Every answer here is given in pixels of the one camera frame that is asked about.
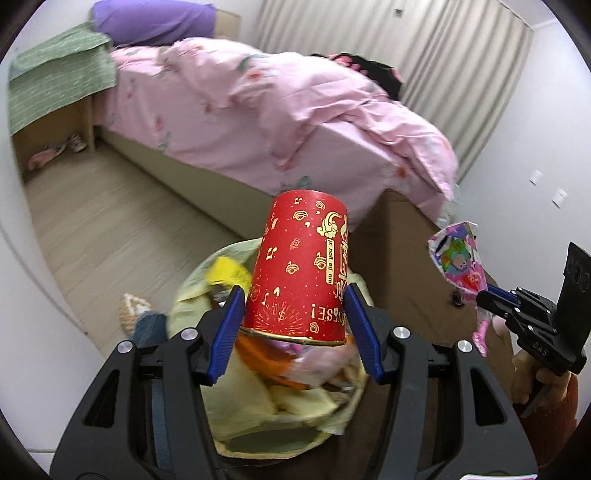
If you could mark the beige curtain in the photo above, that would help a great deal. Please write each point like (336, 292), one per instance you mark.
(438, 69)

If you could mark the beige bed frame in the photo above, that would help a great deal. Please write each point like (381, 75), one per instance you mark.
(184, 184)

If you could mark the person's right forearm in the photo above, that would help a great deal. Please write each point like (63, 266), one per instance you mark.
(558, 424)

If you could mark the white wall socket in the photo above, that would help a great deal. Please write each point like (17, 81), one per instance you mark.
(536, 177)
(560, 197)

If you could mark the purple pillow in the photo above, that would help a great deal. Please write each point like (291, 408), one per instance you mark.
(152, 21)

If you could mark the clear pink wrapper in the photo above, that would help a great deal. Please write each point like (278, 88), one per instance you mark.
(325, 364)

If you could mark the wooden nightstand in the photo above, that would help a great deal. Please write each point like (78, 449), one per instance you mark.
(51, 129)

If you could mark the small dark scrap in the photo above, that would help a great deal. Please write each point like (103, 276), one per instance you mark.
(455, 297)

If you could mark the yellow plastic trash bag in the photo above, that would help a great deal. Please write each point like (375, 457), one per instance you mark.
(240, 401)

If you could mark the pink cartoon wrapper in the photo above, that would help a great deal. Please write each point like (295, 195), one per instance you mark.
(455, 258)

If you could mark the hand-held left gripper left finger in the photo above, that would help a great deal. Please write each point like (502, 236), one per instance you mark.
(226, 337)

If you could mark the person's jeans leg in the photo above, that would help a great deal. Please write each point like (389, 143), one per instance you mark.
(150, 327)

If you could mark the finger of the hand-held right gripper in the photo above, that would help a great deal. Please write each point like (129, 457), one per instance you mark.
(494, 304)
(501, 290)

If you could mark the black garment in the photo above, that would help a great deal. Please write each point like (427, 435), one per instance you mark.
(369, 71)

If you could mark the pink floral blanket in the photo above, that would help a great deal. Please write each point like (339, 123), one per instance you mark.
(277, 115)

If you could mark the wooden headboard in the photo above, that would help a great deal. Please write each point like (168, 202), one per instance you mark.
(227, 23)

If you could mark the person's right hand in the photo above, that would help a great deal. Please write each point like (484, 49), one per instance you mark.
(521, 378)

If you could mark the grey shoe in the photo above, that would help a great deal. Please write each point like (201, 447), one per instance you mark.
(77, 143)

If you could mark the red paper cup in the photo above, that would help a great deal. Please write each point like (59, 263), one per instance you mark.
(295, 267)

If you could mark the beige knitted slipper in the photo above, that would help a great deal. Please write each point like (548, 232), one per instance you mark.
(131, 311)

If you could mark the green striped cloth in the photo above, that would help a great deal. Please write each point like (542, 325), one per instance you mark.
(55, 78)

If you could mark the silver foil packet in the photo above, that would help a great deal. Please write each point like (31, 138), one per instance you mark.
(451, 205)

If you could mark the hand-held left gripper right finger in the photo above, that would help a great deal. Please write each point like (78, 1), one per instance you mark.
(364, 337)

